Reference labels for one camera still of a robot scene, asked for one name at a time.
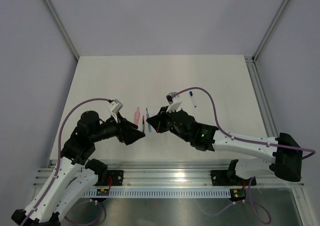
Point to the left controller board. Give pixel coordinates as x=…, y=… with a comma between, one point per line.
x=103, y=192

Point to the aluminium rail frame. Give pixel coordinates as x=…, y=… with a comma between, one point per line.
x=169, y=174

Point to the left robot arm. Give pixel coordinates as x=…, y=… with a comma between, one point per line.
x=75, y=172

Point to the right controller board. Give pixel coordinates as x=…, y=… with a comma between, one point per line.
x=238, y=194

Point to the right side aluminium rail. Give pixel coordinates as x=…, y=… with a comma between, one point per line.
x=260, y=94

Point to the white marker pen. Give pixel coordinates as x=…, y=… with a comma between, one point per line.
x=192, y=98

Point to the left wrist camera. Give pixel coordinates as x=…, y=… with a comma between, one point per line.
x=114, y=108

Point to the red gel pen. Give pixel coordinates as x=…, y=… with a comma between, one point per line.
x=143, y=124

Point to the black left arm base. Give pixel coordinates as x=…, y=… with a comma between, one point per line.
x=104, y=175

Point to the controller board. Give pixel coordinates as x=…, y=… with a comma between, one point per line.
x=238, y=194
x=103, y=192

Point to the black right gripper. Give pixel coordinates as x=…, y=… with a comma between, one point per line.
x=158, y=121

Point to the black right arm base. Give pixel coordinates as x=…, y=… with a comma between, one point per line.
x=225, y=176

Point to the aluminium corner post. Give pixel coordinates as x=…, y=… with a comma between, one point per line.
x=280, y=12
x=61, y=28

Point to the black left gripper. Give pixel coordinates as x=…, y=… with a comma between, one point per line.
x=127, y=132

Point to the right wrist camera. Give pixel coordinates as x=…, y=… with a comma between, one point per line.
x=174, y=102

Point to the white slotted cable duct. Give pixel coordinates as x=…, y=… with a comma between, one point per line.
x=162, y=193

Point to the pink highlighter pen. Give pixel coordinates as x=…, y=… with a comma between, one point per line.
x=137, y=116

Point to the left aluminium corner post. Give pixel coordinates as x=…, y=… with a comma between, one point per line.
x=61, y=28

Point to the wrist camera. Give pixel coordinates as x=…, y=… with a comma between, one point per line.
x=174, y=102
x=114, y=108

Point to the right aluminium corner post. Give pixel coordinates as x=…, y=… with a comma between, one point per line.
x=280, y=12

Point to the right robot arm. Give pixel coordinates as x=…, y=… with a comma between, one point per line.
x=281, y=156

